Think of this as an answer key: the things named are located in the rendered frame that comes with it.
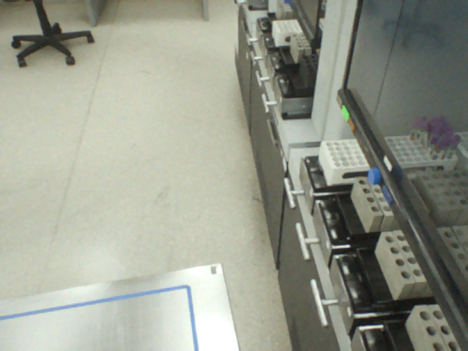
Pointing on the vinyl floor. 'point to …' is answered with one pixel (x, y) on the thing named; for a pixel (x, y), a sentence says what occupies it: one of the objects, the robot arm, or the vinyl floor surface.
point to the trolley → (126, 315)
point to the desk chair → (52, 35)
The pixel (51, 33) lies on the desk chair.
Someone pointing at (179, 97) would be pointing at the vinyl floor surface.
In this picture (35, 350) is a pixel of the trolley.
